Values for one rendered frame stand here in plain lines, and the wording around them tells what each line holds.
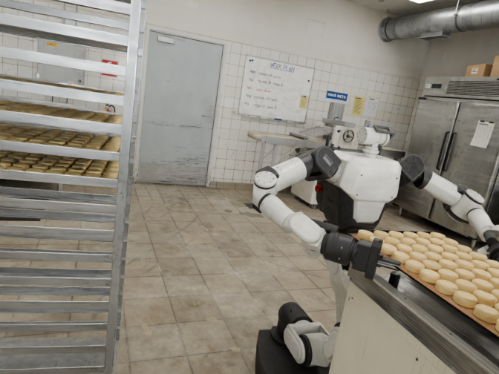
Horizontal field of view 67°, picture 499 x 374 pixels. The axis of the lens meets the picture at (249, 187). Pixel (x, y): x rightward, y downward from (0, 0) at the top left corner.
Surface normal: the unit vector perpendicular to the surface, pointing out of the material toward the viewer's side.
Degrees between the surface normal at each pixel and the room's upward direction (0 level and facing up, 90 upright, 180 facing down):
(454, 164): 91
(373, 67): 90
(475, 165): 90
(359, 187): 91
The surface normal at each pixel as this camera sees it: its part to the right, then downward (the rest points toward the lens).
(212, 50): 0.36, 0.27
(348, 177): -0.43, 0.07
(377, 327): -0.94, -0.07
